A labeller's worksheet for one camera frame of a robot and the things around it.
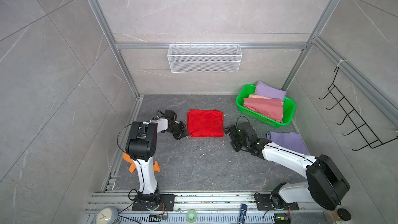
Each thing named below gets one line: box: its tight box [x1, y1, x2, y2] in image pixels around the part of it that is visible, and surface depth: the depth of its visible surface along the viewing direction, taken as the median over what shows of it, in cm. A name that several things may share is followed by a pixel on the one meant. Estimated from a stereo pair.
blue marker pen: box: [238, 203, 248, 224], surface depth 71 cm
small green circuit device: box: [274, 213, 291, 224], surface depth 72 cm
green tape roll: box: [186, 209, 197, 224], surface depth 71 cm
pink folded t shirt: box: [243, 94, 284, 123], surface depth 103 cm
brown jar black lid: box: [323, 207, 352, 223], surface depth 65 cm
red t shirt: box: [187, 108, 225, 138], surface depth 105 cm
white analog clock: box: [95, 206, 119, 224], surface depth 68 cm
